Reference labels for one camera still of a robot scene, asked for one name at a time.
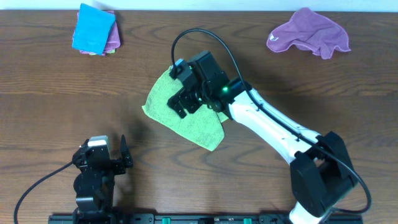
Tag green microfiber cloth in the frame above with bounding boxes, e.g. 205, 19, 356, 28
142, 68, 228, 151

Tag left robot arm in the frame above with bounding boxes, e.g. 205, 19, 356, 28
72, 136, 133, 224

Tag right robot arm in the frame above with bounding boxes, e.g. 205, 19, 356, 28
167, 51, 358, 223

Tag green folded cloth bottom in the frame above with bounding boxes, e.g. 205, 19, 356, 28
88, 49, 116, 56

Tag purple folded cloth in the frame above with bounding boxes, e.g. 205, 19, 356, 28
72, 10, 121, 56

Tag blue folded cloth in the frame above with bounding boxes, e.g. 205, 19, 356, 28
72, 3, 116, 56

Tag purple crumpled cloth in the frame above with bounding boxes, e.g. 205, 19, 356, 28
266, 7, 351, 60

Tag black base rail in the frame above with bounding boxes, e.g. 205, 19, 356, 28
48, 213, 363, 224

